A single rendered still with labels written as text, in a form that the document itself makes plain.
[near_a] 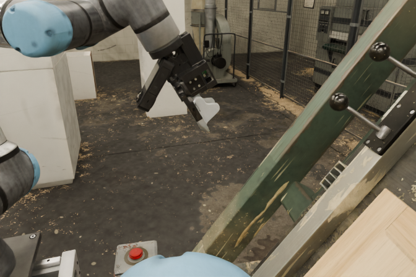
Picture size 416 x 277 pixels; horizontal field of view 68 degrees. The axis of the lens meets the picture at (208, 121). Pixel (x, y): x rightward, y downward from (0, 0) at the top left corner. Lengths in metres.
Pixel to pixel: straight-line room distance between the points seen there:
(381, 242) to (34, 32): 0.64
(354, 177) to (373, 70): 0.33
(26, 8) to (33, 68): 2.31
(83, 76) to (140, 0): 4.95
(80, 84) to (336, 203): 5.09
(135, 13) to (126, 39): 8.06
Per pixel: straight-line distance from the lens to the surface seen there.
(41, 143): 3.00
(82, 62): 5.44
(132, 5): 0.57
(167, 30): 0.58
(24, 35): 0.50
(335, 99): 0.66
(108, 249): 2.41
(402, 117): 0.70
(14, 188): 0.87
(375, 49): 0.68
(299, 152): 0.90
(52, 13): 0.49
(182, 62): 0.62
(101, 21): 0.60
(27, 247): 0.96
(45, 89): 2.82
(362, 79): 0.90
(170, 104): 4.46
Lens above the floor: 1.63
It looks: 22 degrees down
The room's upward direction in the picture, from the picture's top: straight up
